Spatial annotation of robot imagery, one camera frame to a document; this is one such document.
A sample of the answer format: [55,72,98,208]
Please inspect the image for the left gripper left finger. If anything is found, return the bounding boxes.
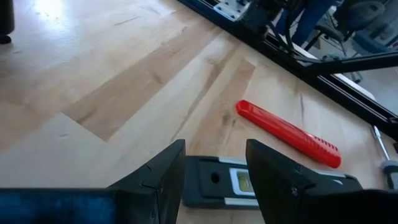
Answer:
[106,139,187,224]

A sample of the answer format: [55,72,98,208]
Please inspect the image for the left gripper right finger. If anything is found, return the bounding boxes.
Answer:
[245,138,364,224]

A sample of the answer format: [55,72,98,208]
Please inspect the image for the black spirit level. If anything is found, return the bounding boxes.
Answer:
[182,155,363,210]

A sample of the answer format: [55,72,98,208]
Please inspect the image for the red utility knife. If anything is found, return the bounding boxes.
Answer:
[235,99,342,169]

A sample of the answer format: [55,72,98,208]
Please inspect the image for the person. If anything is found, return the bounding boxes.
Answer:
[276,0,337,47]

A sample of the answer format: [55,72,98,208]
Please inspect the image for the black office chair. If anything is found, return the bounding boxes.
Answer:
[304,0,387,57]

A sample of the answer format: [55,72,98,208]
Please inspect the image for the black perforated pegboard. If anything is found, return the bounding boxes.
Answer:
[0,0,16,45]

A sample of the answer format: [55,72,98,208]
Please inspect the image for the black aluminium frame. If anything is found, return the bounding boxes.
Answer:
[177,0,398,141]

